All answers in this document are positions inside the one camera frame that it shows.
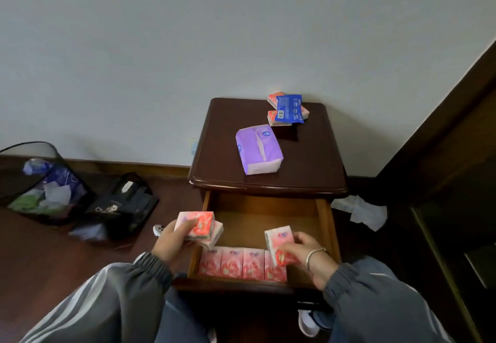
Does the person's right hand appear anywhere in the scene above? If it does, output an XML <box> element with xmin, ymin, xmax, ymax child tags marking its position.
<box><xmin>277</xmin><ymin>231</ymin><xmax>340</xmax><ymax>291</ymax></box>

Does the person's left hand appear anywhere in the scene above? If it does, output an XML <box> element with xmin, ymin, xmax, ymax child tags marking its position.
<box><xmin>151</xmin><ymin>218</ymin><xmax>199</xmax><ymax>264</ymax></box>

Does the person's left forearm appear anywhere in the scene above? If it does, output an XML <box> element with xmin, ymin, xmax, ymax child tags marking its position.
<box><xmin>19</xmin><ymin>252</ymin><xmax>174</xmax><ymax>343</ymax></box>

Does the person's right forearm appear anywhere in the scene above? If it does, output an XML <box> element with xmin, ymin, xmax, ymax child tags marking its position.
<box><xmin>322</xmin><ymin>257</ymin><xmax>455</xmax><ymax>343</ymax></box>

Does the open wooden drawer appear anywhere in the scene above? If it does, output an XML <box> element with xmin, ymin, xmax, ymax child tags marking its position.
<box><xmin>187</xmin><ymin>190</ymin><xmax>342</xmax><ymax>289</ymax></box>

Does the black bag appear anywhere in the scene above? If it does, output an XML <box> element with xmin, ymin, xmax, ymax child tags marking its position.
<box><xmin>79</xmin><ymin>172</ymin><xmax>160</xmax><ymax>242</ymax></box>

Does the white shoe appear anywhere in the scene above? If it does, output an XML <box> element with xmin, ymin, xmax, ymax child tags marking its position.
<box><xmin>297</xmin><ymin>309</ymin><xmax>321</xmax><ymax>338</ymax></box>

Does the white crumpled paper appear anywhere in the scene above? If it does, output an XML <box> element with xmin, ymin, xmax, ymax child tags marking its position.
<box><xmin>330</xmin><ymin>195</ymin><xmax>388</xmax><ymax>232</ymax></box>

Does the dark brown wooden nightstand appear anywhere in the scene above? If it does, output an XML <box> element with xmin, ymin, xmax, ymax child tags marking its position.
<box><xmin>172</xmin><ymin>97</ymin><xmax>348</xmax><ymax>308</ymax></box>

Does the grey plastic bag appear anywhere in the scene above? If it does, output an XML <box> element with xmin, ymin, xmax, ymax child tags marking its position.
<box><xmin>68</xmin><ymin>222</ymin><xmax>108</xmax><ymax>242</ymax></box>

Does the purple soft tissue pack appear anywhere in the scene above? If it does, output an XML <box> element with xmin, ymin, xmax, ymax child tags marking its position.
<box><xmin>236</xmin><ymin>124</ymin><xmax>284</xmax><ymax>176</ymax></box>

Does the white crumpled tissue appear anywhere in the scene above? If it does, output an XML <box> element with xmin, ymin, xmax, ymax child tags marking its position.
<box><xmin>44</xmin><ymin>181</ymin><xmax>73</xmax><ymax>205</ymax></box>

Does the blue tissue packet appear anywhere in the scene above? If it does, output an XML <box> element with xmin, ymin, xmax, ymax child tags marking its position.
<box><xmin>274</xmin><ymin>94</ymin><xmax>305</xmax><ymax>124</ymax></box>

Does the purple plastic wrapper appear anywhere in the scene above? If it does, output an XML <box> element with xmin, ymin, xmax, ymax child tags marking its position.
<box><xmin>22</xmin><ymin>158</ymin><xmax>83</xmax><ymax>201</ymax></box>

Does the green plastic wrapper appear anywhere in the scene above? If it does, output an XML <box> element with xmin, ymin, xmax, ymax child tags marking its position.
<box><xmin>8</xmin><ymin>190</ymin><xmax>64</xmax><ymax>217</ymax></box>

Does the dark wooden furniture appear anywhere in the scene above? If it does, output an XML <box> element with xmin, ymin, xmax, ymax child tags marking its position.
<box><xmin>375</xmin><ymin>40</ymin><xmax>496</xmax><ymax>343</ymax></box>

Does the black mesh waste bin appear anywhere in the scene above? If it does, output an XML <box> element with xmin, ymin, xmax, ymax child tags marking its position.
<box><xmin>0</xmin><ymin>141</ymin><xmax>96</xmax><ymax>226</ymax></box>

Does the silver bracelet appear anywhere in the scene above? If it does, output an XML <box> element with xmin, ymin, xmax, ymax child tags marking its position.
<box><xmin>306</xmin><ymin>248</ymin><xmax>329</xmax><ymax>274</ymax></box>

